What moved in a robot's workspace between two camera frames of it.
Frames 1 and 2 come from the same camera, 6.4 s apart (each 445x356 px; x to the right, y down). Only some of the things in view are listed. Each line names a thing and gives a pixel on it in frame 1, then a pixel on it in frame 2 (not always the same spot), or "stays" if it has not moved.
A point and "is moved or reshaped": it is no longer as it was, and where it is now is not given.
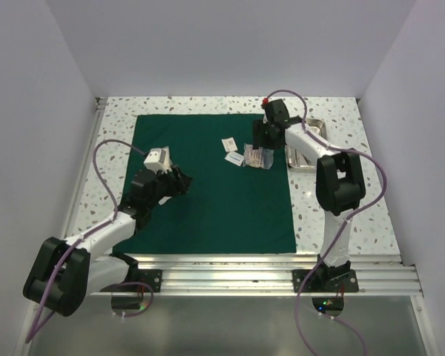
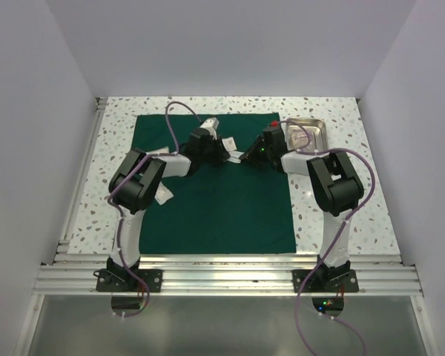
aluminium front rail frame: (256, 276) stays
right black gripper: (259, 128) -> (250, 157)
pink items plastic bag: (259, 158) is moved or reshaped
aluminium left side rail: (86, 167) stays
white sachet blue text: (235, 158) stays
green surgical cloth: (238, 200) stays
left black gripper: (178, 184) -> (222, 155)
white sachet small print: (229, 144) stays
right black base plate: (319, 281) stays
